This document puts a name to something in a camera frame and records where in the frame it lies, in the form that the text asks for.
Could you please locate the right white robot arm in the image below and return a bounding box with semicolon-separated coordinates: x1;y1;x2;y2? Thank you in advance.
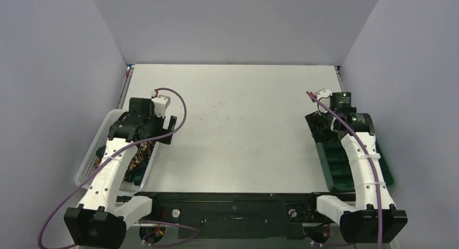
305;89;408;248

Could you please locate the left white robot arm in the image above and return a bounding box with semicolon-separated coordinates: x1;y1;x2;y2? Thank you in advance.
64;95;177;248

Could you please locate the brown patterned tie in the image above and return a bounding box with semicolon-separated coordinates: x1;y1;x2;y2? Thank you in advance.
127;141;155;170

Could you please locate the green compartment tray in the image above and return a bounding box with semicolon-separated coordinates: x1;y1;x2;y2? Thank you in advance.
314;137;395;194

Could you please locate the dark green tie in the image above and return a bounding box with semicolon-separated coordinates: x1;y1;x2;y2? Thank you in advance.
124;161;149;186

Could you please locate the white plastic basket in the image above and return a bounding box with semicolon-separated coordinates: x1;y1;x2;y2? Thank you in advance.
74;109;161;198

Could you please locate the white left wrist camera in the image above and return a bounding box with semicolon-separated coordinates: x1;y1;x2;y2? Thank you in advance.
151;95;171;114

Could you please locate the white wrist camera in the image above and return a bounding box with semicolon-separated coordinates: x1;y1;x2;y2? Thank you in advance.
151;95;171;114
315;89;332;101

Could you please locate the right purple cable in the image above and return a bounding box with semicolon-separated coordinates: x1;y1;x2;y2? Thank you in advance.
305;91;384;249

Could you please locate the purple cable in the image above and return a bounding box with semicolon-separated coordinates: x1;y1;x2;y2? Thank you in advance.
305;91;384;249
37;87;187;249

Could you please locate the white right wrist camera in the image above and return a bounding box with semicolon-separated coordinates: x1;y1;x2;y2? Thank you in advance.
315;89;332;101

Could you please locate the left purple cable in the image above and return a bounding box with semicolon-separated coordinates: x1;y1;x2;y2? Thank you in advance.
37;87;187;249

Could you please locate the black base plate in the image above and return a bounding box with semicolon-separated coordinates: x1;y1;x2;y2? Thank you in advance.
138;192;333;240

